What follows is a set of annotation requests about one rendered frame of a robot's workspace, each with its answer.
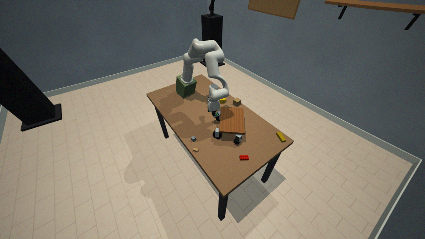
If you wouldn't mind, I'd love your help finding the wooden wheeled dolly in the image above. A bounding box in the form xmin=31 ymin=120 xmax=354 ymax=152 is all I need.
xmin=213 ymin=107 xmax=245 ymax=145

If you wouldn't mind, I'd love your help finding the yellow rectangular block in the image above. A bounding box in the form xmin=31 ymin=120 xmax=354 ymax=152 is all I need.
xmin=276 ymin=132 xmax=286 ymax=142

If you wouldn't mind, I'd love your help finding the tan cube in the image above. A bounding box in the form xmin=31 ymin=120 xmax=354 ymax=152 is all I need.
xmin=233 ymin=98 xmax=241 ymax=107

